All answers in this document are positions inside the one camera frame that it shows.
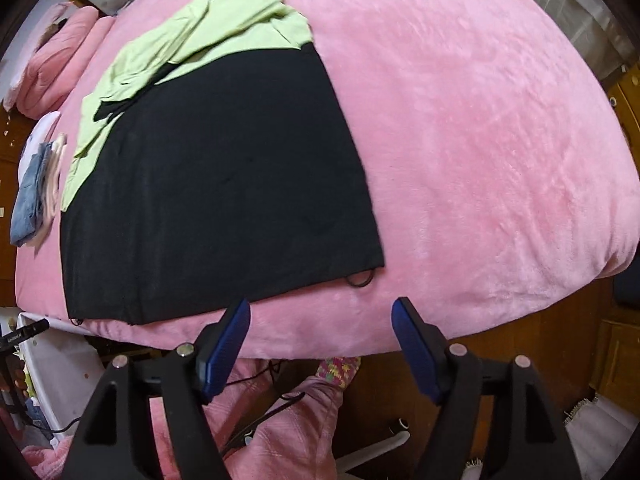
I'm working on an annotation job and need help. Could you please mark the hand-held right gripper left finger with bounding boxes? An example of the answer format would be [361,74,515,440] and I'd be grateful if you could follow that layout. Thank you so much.
[60,297,251,480]

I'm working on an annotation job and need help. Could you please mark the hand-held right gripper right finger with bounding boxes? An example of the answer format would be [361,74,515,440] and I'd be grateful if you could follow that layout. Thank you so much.
[391,296,583,480]

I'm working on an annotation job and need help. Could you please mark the green and black jacket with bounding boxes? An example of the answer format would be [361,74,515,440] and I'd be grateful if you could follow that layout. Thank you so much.
[59,0,386,326]

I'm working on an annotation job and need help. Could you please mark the folded cream clothes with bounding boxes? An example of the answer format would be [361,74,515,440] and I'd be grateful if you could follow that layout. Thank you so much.
[32,132,69,249]

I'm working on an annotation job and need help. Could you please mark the white plastic storage box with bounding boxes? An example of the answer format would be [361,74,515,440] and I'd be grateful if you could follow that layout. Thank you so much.
[17,312,109,437]

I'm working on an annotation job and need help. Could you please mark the colourful knitted slipper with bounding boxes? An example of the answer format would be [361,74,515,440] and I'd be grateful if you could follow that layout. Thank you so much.
[317,355,362,391]

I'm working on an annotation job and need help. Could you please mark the person's pink pajama pants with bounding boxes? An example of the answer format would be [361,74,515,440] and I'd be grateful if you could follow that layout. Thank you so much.
[22,357,347,480]

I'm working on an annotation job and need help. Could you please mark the white swivel chair base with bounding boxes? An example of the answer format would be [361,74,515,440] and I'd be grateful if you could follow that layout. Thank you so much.
[334,417,414,474]

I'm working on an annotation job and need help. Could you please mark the folded blue jeans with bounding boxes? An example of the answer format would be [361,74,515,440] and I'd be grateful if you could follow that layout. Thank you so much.
[10,141,54,247]

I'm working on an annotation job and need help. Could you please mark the wooden headboard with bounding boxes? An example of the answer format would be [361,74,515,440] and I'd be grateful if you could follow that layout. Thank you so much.
[0,105,31,271]

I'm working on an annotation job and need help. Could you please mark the pink fleece bed blanket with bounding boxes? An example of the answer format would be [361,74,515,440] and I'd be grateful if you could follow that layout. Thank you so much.
[12,0,640,362]

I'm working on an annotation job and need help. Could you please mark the wooden cabinet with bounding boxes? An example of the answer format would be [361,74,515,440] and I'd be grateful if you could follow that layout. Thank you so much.
[590,67,640,404]

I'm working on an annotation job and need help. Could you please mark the white fringed rug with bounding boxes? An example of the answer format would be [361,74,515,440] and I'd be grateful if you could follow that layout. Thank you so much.
[562,395,640,480]

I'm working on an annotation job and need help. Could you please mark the pale pink frilled pillow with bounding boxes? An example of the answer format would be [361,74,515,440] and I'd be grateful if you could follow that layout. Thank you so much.
[2,2,71,111]

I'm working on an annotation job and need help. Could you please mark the pink folded quilt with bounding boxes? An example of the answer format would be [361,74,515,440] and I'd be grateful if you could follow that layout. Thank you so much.
[17,5,119,114]

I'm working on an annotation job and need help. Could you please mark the beige pleated curtain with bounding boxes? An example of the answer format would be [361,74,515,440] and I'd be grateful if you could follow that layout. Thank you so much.
[480,0,632,82]

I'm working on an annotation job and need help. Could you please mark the black cable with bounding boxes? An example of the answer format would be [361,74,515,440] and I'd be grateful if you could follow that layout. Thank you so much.
[219,360,307,457]

